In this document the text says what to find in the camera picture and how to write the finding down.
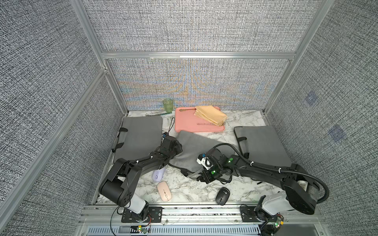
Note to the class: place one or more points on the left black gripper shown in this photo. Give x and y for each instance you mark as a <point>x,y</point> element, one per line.
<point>179,148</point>

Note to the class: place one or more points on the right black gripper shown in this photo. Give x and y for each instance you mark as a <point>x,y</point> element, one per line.
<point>206,178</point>

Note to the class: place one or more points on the grey laptop bag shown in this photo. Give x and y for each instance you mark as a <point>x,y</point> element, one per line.
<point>262,145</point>
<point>137,137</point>
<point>193,146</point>

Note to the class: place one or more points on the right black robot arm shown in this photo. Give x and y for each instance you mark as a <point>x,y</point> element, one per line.
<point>298,192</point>

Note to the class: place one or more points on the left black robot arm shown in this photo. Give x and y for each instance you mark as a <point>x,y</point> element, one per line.
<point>120,183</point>

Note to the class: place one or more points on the black computer mouse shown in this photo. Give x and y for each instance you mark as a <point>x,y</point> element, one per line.
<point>222,196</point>

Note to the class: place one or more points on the lilac computer mouse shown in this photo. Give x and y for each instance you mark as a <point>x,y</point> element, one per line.
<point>157,175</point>

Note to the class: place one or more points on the pink laptop sleeve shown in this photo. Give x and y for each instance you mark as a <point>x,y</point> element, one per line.
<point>185,120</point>

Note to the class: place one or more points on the pink computer mouse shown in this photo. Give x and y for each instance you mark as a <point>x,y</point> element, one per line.
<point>164,191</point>

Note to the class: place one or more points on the green pen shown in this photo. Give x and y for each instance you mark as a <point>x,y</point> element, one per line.
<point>158,114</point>

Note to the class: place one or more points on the green glass cup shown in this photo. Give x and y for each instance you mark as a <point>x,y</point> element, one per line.
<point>168,105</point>

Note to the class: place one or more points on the folded yellow cloth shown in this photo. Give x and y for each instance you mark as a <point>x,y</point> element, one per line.
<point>211,114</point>

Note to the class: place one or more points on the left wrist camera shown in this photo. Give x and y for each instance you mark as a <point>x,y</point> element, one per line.
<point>164,135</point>

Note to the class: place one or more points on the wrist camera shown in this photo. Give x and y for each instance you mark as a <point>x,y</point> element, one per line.
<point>164,135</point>
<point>204,161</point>

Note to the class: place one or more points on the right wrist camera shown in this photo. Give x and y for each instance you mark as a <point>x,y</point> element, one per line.
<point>204,161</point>

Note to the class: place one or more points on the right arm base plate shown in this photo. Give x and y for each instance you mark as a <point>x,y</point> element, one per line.
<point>248,213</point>

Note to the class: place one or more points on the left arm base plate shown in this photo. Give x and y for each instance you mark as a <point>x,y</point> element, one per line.
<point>154,215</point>

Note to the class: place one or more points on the aluminium front rail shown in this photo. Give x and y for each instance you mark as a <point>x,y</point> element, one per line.
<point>193,219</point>

